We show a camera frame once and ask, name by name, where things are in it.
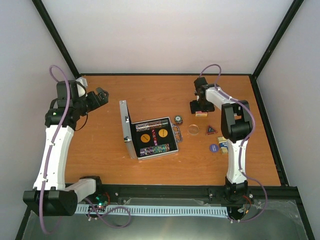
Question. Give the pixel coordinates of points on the green led circuit board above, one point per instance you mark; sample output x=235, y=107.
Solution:
x=103, y=200

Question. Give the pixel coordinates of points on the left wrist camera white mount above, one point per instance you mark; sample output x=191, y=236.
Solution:
x=82, y=85

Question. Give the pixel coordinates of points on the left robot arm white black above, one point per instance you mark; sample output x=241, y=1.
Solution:
x=49, y=195

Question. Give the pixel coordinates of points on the clear round acrylic disc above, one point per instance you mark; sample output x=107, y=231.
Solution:
x=193, y=129

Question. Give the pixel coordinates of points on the light blue cable duct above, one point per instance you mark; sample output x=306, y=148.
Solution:
x=166, y=211

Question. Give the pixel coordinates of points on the black frame post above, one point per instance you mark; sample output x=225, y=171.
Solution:
x=282, y=28
x=48, y=22

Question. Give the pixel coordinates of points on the right black frame post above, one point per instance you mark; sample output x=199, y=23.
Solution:
x=282, y=28

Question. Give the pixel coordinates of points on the upper poker chip row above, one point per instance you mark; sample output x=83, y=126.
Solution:
x=145, y=126

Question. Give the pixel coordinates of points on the red playing card box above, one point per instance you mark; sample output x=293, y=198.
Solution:
x=201, y=114

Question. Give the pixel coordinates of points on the yellow round dealer button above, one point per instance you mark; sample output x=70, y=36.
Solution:
x=163, y=133

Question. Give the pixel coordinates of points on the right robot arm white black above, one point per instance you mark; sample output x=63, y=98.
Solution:
x=236, y=125

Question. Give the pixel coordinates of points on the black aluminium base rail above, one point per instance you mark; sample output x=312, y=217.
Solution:
x=209, y=194

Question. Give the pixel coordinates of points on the blue round dealer button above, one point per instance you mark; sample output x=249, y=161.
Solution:
x=214, y=148

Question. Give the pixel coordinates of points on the red triangular dealer marker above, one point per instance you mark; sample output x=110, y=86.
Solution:
x=210, y=130

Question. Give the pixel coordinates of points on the left black frame post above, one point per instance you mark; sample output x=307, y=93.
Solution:
x=48, y=22

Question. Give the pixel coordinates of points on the lower poker chip row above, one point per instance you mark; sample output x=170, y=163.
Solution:
x=154, y=150

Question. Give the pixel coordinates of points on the aluminium poker case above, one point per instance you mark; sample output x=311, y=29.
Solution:
x=132, y=140

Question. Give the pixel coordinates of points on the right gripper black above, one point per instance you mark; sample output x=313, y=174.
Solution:
x=194, y=108

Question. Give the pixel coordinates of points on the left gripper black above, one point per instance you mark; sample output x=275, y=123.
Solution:
x=97, y=102

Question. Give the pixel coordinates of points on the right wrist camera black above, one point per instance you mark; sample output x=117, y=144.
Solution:
x=199, y=85

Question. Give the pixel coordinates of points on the poker chip row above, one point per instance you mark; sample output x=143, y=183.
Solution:
x=154, y=150
x=145, y=126

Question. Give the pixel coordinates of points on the black table edge frame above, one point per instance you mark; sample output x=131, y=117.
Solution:
x=99, y=148

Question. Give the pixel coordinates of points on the red dice row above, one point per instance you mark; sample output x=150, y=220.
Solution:
x=154, y=137

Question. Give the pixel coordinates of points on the blue gold playing card box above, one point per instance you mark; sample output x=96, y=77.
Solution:
x=223, y=145

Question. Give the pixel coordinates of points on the small poker chip stack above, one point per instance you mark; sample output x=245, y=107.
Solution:
x=178, y=120

